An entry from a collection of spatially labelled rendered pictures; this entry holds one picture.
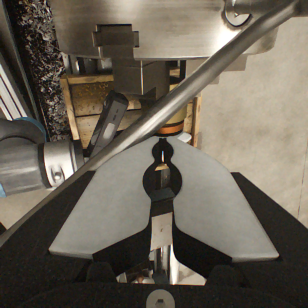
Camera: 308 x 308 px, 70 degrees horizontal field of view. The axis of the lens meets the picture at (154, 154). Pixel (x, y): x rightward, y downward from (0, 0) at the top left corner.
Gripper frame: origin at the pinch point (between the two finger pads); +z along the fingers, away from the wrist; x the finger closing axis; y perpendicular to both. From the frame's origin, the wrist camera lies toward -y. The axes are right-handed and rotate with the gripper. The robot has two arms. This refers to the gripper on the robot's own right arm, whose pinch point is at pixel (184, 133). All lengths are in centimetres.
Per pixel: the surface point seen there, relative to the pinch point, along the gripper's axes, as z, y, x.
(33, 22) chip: -28, -18, -52
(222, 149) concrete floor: 94, 79, -110
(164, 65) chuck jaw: -5.7, -13.0, 3.5
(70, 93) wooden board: -19.8, -3.9, -21.6
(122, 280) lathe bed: -13, 85, -26
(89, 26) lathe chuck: -15.6, -17.8, 8.0
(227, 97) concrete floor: 91, 32, -110
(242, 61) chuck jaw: 8.7, -12.6, 1.7
